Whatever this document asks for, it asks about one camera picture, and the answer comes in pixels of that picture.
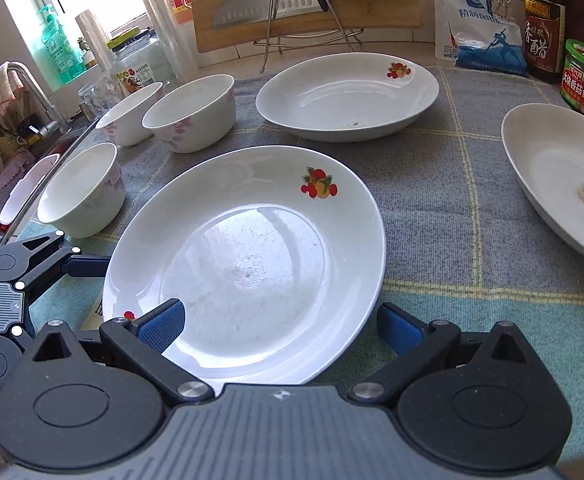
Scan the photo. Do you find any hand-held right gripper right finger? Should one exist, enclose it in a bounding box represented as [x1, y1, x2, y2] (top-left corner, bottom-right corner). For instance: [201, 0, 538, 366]
[348, 302, 542, 405]

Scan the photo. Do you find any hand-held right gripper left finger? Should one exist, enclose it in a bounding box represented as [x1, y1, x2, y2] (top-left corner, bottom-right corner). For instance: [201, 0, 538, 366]
[22, 298, 216, 408]

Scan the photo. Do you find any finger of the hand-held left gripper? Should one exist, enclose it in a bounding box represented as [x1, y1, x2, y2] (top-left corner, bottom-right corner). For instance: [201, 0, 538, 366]
[3, 230, 111, 295]
[7, 321, 40, 357]

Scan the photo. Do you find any white bowl with pink flowers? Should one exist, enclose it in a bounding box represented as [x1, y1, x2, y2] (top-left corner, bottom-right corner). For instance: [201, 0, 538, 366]
[142, 74, 237, 154]
[95, 81, 165, 148]
[37, 142, 126, 239]

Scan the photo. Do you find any white plate with fruit print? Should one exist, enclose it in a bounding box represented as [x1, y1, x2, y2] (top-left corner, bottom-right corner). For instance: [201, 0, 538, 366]
[255, 52, 440, 143]
[102, 145, 387, 387]

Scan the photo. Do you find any white plastic basin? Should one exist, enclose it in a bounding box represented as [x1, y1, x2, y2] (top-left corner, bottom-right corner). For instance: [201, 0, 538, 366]
[0, 152, 62, 233]

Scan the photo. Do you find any purple cleaning cloth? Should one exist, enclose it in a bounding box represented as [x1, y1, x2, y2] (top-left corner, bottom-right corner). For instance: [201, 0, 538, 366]
[0, 149, 35, 211]

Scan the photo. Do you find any grey and teal checked towel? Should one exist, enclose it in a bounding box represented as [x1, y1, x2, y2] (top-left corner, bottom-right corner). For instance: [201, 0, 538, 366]
[9, 65, 584, 463]

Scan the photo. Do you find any dark utensil holder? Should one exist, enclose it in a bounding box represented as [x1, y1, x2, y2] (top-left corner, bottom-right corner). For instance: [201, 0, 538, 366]
[14, 92, 42, 142]

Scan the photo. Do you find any clear glass cup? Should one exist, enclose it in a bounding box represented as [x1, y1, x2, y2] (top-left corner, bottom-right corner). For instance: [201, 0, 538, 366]
[77, 77, 125, 122]

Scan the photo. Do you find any metal faucet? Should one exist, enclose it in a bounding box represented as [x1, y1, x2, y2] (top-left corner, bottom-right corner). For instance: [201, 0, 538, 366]
[7, 61, 73, 136]

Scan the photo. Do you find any glass jar with green lid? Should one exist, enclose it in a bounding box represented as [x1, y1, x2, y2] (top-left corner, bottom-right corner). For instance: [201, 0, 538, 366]
[109, 27, 177, 96]

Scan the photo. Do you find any green dish soap bottle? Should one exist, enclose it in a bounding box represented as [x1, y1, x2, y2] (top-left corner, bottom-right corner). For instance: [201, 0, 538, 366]
[33, 4, 87, 81]

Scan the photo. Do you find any white plate with brown stain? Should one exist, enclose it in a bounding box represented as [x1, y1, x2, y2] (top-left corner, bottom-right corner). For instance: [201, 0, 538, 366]
[500, 102, 584, 267]

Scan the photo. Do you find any white cling film roll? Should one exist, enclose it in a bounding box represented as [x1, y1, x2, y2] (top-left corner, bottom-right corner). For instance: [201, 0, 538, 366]
[75, 9, 116, 75]

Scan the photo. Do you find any clear plastic bag roll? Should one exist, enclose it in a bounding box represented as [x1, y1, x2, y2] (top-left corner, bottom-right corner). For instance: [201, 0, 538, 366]
[124, 0, 200, 83]

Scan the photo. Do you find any white and blue salt bag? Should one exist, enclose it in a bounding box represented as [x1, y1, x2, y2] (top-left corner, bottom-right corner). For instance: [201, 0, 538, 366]
[431, 0, 531, 79]

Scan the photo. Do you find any dark vinegar bottle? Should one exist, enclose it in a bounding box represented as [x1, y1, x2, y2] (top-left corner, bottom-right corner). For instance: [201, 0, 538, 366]
[524, 0, 567, 85]

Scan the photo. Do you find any metal wire rack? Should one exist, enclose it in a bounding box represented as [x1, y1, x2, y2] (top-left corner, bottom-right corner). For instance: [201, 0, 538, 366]
[253, 0, 365, 73]

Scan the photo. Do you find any black-handled kitchen knife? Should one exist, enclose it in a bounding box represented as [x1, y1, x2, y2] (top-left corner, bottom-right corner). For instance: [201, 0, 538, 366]
[211, 0, 409, 31]

